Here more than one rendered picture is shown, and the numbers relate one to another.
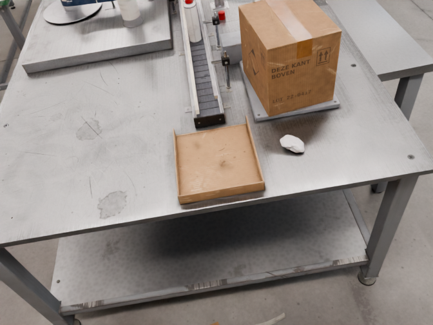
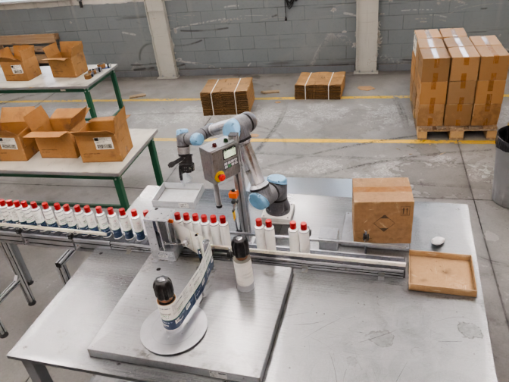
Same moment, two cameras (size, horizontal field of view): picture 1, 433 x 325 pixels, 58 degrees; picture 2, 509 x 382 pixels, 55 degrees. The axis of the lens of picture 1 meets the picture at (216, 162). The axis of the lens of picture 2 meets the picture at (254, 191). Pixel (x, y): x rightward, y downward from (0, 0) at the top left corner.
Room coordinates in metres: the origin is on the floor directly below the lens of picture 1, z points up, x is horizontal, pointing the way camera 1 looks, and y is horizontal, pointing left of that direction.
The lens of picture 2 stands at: (1.14, 1.95, 2.54)
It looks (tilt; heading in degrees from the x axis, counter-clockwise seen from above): 32 degrees down; 288
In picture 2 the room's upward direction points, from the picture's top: 7 degrees counter-clockwise
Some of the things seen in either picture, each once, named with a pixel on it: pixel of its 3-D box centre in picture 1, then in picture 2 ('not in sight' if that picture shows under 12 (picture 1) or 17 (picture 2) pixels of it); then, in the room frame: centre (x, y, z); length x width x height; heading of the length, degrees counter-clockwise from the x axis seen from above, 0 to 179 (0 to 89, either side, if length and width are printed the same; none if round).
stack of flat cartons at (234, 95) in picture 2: not in sight; (228, 95); (3.32, -4.01, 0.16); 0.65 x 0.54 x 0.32; 7
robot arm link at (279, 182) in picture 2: not in sight; (276, 186); (1.78, -0.41, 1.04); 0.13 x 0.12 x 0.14; 67
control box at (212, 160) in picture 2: not in sight; (220, 160); (1.97, -0.09, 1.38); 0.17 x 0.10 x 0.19; 55
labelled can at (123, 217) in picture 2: not in sight; (126, 223); (2.58, -0.01, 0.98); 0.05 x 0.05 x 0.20
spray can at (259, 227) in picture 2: not in sight; (260, 235); (1.78, -0.01, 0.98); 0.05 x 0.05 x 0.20
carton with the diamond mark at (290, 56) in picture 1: (285, 53); (381, 210); (1.17, -0.31, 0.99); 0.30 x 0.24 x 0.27; 7
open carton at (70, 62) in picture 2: not in sight; (65, 60); (5.06, -3.15, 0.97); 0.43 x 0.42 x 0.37; 89
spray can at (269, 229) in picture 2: not in sight; (270, 236); (1.73, -0.01, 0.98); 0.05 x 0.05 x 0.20
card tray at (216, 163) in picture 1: (215, 157); (441, 271); (0.87, 0.00, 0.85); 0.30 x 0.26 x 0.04; 0
